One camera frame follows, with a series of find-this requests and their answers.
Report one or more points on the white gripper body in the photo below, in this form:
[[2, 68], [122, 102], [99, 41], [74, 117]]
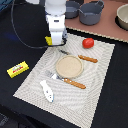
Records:
[[57, 28]]

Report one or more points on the yellow cheese wedge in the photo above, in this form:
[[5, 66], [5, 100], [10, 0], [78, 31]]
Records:
[[48, 40]]

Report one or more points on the grey pot with handle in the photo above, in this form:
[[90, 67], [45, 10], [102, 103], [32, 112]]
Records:
[[90, 13]]

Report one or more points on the red toy tomato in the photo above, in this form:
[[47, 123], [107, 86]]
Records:
[[88, 43]]

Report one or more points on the yellow butter box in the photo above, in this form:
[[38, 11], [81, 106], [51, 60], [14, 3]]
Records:
[[17, 69]]

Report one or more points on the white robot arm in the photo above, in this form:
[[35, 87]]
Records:
[[52, 7]]

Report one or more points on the small grey pot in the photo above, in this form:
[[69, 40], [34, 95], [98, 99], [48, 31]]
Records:
[[72, 9]]

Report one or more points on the round wooden plate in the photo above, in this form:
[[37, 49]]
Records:
[[69, 66]]

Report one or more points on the pink toy stove board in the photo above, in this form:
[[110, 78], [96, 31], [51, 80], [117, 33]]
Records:
[[106, 27]]

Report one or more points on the beige bowl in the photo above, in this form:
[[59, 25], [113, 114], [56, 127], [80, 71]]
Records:
[[122, 14]]

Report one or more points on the beige woven placemat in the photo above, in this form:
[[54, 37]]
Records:
[[71, 105]]

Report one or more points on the wooden handled fork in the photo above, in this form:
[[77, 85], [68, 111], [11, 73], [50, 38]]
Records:
[[55, 76]]

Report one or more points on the wooden handled knife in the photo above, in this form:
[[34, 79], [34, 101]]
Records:
[[80, 56]]

